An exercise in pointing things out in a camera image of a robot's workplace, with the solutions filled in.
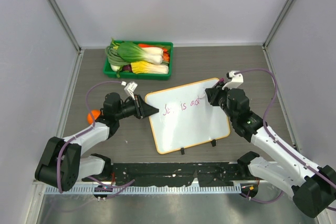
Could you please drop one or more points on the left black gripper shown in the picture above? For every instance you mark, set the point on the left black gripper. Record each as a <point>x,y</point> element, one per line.
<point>143,109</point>

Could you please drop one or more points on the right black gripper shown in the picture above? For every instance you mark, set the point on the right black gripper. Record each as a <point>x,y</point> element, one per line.
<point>214,93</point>

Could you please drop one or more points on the pink whiteboard marker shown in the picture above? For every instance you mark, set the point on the pink whiteboard marker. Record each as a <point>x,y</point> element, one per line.
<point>215,85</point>

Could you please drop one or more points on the orange framed whiteboard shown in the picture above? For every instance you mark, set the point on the orange framed whiteboard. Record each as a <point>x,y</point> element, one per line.
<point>185,118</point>

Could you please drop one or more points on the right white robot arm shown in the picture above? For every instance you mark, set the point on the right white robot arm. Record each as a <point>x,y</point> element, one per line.
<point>311,186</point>

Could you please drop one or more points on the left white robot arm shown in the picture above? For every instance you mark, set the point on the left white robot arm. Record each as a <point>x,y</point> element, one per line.
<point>62,165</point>

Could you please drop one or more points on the yellow cabbage toy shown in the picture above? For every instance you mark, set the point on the yellow cabbage toy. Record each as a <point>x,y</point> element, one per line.
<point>146,67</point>

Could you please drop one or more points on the purple eggplant toy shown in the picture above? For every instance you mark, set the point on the purple eggplant toy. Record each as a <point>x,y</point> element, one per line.
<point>127,68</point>

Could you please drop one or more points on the orange fruit toy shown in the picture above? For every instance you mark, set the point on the orange fruit toy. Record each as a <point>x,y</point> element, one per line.
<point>92,116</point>

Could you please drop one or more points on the green plastic tray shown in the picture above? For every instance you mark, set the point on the green plastic tray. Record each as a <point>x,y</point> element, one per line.
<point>110,73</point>

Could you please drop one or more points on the green bok choy toy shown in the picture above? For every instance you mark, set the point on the green bok choy toy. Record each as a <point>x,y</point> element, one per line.
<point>131,52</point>

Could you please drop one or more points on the green bean bundle toy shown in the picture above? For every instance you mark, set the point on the green bean bundle toy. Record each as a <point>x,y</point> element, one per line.
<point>115,61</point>

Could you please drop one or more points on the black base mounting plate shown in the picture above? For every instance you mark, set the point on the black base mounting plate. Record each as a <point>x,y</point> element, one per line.
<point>208,174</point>

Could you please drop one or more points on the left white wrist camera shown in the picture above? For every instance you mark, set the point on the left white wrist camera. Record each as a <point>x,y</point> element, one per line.
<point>129,88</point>

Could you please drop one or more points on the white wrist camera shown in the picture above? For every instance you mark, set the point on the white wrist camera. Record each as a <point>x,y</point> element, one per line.
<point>235,79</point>
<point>129,88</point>

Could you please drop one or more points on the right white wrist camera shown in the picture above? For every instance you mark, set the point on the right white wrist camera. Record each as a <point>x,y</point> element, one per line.
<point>235,79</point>

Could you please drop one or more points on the aluminium rail with cable duct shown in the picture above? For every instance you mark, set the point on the aluminium rail with cable duct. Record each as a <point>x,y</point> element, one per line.
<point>99,187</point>

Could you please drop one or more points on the right aluminium frame post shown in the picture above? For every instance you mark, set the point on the right aluminium frame post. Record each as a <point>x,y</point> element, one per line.
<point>280,18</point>

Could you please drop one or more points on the aluminium frame post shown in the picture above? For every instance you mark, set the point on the aluminium frame post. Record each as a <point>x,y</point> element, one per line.
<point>280,18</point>
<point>61,18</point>

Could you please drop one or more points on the left aluminium frame post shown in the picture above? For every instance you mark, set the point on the left aluminium frame post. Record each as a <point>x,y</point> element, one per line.
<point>61,18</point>

